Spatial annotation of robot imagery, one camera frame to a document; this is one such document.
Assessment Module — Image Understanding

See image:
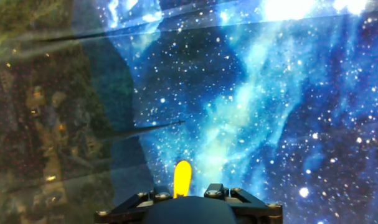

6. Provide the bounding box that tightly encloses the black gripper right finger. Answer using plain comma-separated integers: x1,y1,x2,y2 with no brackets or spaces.
204,183,284,224

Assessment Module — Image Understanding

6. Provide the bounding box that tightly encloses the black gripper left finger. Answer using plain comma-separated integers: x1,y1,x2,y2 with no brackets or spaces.
94,185,174,224

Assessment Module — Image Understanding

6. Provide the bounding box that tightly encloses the yellow banana-shaped object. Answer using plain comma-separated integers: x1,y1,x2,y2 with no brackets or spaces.
172,159,193,199

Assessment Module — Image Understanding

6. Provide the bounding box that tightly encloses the galaxy print tablecloth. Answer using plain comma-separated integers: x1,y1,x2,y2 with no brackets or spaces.
0,0,378,224

